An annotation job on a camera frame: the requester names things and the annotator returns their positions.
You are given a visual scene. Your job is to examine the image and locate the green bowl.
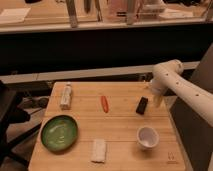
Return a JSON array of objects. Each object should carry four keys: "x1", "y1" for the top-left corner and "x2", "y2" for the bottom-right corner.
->
[{"x1": 40, "y1": 115, "x2": 78, "y2": 152}]

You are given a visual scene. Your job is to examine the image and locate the white cup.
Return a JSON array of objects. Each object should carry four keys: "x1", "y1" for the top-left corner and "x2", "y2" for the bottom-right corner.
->
[{"x1": 136, "y1": 126, "x2": 159, "y2": 150}]

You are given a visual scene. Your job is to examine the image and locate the orange carrot toy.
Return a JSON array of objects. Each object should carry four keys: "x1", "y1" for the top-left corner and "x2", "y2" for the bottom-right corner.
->
[{"x1": 101, "y1": 96, "x2": 109, "y2": 113}]

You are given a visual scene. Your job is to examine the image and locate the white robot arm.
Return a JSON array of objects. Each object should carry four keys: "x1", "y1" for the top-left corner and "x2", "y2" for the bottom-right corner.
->
[{"x1": 149, "y1": 60, "x2": 213, "y2": 127}]

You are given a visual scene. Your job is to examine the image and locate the white sponge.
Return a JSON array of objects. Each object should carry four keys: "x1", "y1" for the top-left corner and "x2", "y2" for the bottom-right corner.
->
[{"x1": 91, "y1": 139, "x2": 107, "y2": 163}]

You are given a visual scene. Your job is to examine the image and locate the white paper sheet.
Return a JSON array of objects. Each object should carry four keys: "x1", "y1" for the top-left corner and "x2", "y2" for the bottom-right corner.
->
[{"x1": 0, "y1": 8, "x2": 30, "y2": 24}]

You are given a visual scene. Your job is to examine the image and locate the black chair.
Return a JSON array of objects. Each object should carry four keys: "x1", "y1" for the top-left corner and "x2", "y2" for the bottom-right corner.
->
[{"x1": 0, "y1": 80, "x2": 41, "y2": 166}]

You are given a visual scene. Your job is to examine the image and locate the black eraser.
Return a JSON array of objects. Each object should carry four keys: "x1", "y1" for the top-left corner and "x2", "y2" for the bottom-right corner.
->
[{"x1": 136, "y1": 97, "x2": 148, "y2": 115}]

